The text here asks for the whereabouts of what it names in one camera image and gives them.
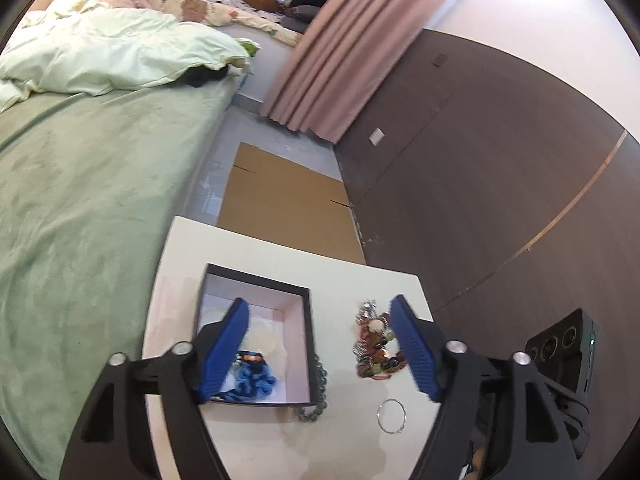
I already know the black jewelry box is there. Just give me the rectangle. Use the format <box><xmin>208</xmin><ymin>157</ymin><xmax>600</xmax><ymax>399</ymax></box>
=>
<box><xmin>192</xmin><ymin>263</ymin><xmax>321</xmax><ymax>408</ymax></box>

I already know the blue beaded bracelet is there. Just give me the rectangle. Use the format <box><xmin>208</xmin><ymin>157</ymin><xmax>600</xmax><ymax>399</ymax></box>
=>
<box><xmin>222</xmin><ymin>351</ymin><xmax>279</xmax><ymax>403</ymax></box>

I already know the printed cream blanket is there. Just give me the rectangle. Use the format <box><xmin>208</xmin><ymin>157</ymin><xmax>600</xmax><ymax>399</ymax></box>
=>
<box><xmin>134</xmin><ymin>0</ymin><xmax>307</xmax><ymax>45</ymax></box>

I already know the white table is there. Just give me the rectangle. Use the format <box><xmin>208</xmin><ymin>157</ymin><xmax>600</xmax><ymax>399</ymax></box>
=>
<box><xmin>141</xmin><ymin>216</ymin><xmax>442</xmax><ymax>480</ymax></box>

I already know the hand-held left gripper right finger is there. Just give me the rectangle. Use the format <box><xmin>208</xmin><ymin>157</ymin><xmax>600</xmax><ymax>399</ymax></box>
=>
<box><xmin>389</xmin><ymin>294</ymin><xmax>581</xmax><ymax>480</ymax></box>

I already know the flat cardboard sheet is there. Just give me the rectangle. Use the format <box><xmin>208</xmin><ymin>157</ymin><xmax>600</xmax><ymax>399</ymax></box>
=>
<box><xmin>216</xmin><ymin>142</ymin><xmax>367</xmax><ymax>265</ymax></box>

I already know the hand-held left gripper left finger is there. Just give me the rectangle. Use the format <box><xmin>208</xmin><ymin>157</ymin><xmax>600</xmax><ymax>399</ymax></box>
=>
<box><xmin>59</xmin><ymin>297</ymin><xmax>250</xmax><ymax>480</ymax></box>

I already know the bed with green sheet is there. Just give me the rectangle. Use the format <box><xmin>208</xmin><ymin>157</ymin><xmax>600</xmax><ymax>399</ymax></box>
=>
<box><xmin>0</xmin><ymin>76</ymin><xmax>242</xmax><ymax>480</ymax></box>

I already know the dark cloth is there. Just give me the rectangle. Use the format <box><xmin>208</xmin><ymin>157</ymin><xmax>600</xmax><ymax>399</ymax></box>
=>
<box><xmin>182</xmin><ymin>65</ymin><xmax>229</xmax><ymax>89</ymax></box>

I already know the pale yellow duvet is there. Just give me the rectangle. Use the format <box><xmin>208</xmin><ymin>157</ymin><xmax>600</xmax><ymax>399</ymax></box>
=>
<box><xmin>0</xmin><ymin>0</ymin><xmax>254</xmax><ymax>114</ymax></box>

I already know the dark grey bead bracelet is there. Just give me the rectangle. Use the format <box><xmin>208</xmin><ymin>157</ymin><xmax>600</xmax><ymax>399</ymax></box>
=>
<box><xmin>298</xmin><ymin>355</ymin><xmax>329</xmax><ymax>424</ymax></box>

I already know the dark cushion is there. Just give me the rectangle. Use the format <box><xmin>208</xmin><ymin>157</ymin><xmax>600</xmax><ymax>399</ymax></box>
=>
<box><xmin>282</xmin><ymin>0</ymin><xmax>337</xmax><ymax>35</ymax></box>

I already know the pile of beaded bracelets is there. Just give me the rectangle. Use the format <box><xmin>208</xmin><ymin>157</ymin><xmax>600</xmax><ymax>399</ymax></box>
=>
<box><xmin>355</xmin><ymin>300</ymin><xmax>408</xmax><ymax>379</ymax></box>

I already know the thin silver bangle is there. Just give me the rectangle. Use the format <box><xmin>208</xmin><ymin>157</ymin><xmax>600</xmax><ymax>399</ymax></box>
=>
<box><xmin>377</xmin><ymin>399</ymin><xmax>407</xmax><ymax>434</ymax></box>

